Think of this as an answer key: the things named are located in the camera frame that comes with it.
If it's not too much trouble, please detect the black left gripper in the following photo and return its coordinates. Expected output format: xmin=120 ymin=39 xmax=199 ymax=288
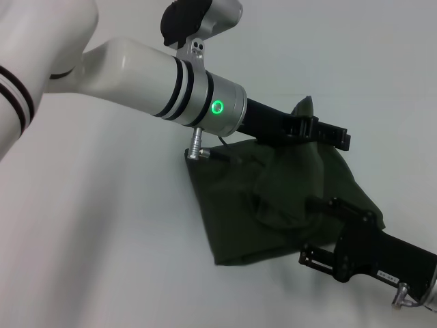
xmin=234 ymin=96 xmax=352 ymax=152

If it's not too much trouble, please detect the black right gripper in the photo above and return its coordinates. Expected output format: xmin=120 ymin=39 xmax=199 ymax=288
xmin=298 ymin=195 xmax=437 ymax=299

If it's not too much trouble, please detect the dark green t-shirt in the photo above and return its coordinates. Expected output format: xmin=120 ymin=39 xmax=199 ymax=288
xmin=185 ymin=94 xmax=387 ymax=268

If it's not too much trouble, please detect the right arm silver cable connector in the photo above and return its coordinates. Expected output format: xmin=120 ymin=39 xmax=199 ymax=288
xmin=390 ymin=282 xmax=421 ymax=308

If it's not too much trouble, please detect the left arm cable with connector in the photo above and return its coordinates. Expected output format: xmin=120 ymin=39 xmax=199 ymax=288
xmin=185 ymin=127 xmax=244 ymax=164

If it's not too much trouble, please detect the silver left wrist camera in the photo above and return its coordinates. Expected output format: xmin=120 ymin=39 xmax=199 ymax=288
xmin=159 ymin=0 xmax=244 ymax=66

